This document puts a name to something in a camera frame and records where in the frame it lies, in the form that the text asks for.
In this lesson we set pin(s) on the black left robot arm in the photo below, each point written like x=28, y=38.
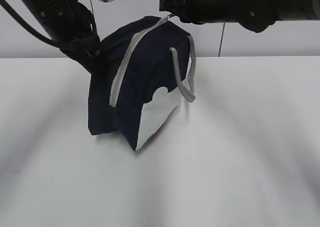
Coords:
x=70, y=26

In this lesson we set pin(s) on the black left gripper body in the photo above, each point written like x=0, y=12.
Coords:
x=87, y=44

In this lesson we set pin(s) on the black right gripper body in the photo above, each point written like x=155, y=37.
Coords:
x=253, y=15

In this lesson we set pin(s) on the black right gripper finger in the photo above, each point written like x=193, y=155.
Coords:
x=186, y=19
x=171, y=5

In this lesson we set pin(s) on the navy blue lunch bag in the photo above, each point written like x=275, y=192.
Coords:
x=150, y=66

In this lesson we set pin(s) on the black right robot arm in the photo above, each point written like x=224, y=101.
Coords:
x=292, y=10

